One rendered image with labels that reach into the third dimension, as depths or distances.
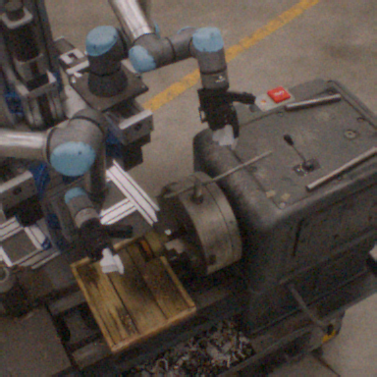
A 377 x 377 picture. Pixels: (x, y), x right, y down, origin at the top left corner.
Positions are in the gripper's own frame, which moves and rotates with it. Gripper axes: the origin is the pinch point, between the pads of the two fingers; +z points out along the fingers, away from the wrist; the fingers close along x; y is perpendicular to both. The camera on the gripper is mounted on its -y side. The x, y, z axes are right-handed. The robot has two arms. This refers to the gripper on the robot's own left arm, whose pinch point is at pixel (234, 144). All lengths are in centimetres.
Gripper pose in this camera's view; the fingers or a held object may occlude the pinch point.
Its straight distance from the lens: 171.8
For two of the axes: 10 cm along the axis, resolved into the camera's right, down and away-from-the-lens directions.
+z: 1.9, 8.4, 5.2
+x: 4.4, 4.0, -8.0
